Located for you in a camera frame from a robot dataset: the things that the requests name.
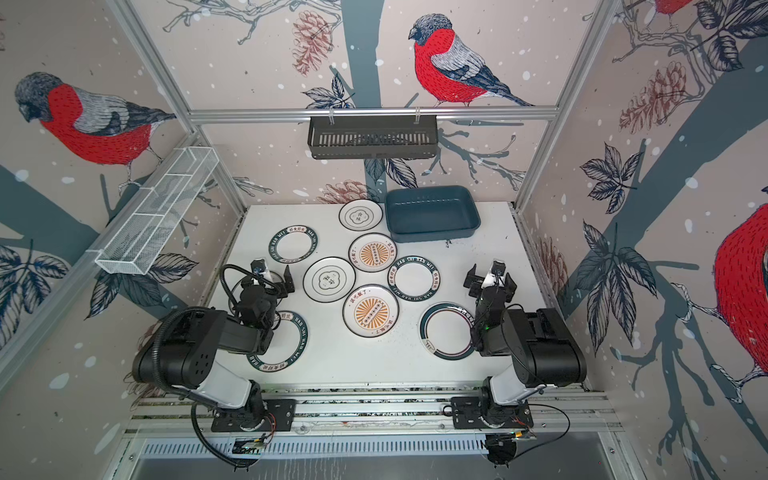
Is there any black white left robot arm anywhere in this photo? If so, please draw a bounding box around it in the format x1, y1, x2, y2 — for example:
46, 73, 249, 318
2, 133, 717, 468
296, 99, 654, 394
131, 260, 295, 432

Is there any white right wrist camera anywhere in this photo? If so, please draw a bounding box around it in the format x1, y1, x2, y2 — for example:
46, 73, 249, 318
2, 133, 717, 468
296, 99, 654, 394
488, 260, 506, 285

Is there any orange sunburst plate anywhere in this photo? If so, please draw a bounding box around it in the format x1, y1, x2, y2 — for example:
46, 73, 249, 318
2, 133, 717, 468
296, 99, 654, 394
348, 233, 397, 273
342, 284, 400, 338

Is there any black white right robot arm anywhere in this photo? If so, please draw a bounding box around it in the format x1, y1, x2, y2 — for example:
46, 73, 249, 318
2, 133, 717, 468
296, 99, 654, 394
463, 261, 587, 428

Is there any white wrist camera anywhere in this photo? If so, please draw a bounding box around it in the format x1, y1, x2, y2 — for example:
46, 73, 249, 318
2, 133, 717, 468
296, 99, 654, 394
488, 260, 506, 285
250, 258, 269, 277

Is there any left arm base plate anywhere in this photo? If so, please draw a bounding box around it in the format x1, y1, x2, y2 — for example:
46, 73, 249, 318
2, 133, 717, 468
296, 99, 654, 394
211, 399, 297, 433

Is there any black hanging wire basket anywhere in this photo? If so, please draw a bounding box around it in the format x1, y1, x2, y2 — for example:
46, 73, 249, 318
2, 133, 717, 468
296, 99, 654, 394
307, 115, 439, 160

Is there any green red rim plate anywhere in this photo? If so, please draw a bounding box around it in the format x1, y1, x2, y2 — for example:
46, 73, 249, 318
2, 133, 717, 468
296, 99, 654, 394
419, 302, 475, 361

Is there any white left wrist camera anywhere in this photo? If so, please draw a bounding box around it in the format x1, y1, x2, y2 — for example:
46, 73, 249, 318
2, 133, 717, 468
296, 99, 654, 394
250, 258, 269, 277

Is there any aluminium front rail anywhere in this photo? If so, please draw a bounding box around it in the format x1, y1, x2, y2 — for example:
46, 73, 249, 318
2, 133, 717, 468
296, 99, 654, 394
125, 383, 625, 438

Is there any white mesh wall shelf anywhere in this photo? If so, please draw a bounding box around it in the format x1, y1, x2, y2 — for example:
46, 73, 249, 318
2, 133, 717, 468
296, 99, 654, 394
95, 146, 219, 275

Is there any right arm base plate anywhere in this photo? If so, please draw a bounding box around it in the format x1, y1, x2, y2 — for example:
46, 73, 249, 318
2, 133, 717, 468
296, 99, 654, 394
449, 396, 534, 430

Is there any white plate black flower outline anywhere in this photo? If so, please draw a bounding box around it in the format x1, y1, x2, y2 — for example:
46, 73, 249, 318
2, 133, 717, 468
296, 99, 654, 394
338, 199, 384, 232

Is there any orange sunburst plate front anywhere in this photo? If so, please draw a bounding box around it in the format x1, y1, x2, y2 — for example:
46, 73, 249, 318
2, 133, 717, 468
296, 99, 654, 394
342, 284, 400, 338

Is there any green ring plate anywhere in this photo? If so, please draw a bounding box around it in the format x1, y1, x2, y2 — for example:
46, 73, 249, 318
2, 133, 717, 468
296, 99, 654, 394
246, 310, 309, 373
387, 255, 441, 302
268, 225, 319, 264

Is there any teal plastic bin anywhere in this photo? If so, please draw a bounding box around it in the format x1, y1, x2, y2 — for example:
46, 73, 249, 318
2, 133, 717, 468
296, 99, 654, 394
385, 185, 481, 243

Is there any orange sunburst plate back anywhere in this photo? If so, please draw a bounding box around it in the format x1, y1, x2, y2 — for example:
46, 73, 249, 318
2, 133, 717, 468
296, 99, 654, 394
348, 233, 397, 273

